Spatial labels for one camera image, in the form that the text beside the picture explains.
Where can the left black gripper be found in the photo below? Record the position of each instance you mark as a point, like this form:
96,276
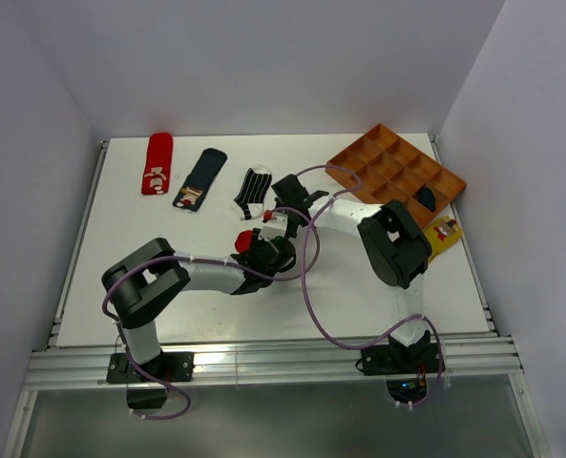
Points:
256,241

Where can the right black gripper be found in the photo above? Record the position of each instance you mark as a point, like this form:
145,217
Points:
291,233

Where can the red sock with santa pattern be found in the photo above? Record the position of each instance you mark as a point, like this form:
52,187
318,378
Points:
243,241

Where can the black white striped sock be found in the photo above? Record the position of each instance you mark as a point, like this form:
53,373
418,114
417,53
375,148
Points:
251,196

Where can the plain navy ankle sock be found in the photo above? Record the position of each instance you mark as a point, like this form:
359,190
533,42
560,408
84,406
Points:
426,198

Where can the yellow sock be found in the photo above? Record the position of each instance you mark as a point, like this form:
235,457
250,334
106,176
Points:
442,234

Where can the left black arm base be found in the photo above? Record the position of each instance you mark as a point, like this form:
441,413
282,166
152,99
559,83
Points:
166,367

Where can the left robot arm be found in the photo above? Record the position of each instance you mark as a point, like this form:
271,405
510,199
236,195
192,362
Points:
142,285

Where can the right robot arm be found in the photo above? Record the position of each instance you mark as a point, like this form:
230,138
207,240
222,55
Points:
396,248

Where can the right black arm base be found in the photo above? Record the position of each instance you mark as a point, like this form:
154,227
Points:
415,363

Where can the navy sock with bear pattern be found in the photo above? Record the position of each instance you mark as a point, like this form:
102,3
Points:
195,187

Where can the orange compartment tray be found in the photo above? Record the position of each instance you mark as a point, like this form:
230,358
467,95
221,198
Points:
390,167

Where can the red sock with white figure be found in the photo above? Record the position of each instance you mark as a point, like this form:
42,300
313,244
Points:
158,162

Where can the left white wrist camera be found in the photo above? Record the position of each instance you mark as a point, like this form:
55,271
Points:
274,225

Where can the aluminium front rail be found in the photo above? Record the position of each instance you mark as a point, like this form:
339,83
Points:
307,361

